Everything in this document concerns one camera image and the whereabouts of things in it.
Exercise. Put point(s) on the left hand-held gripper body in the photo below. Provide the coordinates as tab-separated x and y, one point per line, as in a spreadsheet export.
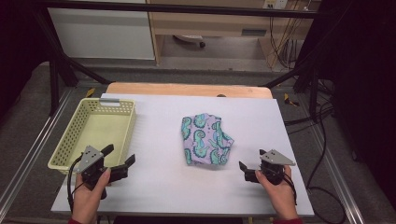
90	158

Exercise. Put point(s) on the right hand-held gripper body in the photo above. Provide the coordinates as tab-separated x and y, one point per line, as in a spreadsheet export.
275	158

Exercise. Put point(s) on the pale yellow plastic basket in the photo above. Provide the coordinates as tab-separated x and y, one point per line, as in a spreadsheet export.
99	127

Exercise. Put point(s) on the purple teal patterned garment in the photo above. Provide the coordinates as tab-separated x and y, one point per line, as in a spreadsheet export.
205	140

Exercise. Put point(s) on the person's right hand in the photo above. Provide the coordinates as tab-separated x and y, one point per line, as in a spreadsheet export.
281	199

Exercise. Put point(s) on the person's left hand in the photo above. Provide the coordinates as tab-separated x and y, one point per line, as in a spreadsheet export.
87	202

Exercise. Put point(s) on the white board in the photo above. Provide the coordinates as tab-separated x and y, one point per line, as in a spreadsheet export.
162	186

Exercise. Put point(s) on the yellow and black tape piece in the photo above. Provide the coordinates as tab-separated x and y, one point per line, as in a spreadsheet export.
286	98

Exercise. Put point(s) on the wooden table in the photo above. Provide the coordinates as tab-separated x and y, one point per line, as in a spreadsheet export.
186	89

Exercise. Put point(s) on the white cabinet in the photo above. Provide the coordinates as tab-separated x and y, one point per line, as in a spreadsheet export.
99	34

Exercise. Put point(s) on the dark curtain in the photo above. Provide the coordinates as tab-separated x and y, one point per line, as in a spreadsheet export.
367	77
18	46

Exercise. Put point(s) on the chair base with caster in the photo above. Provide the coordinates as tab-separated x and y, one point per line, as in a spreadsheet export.
190	38

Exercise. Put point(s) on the light wooden desk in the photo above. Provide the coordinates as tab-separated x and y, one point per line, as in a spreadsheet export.
202	26

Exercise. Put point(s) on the white power outlet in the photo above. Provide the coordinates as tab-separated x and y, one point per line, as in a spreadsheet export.
274	3

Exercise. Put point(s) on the aluminium rail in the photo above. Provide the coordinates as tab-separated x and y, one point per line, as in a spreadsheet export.
29	155
342	189

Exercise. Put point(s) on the black metal frame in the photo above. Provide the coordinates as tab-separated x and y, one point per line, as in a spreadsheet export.
186	8

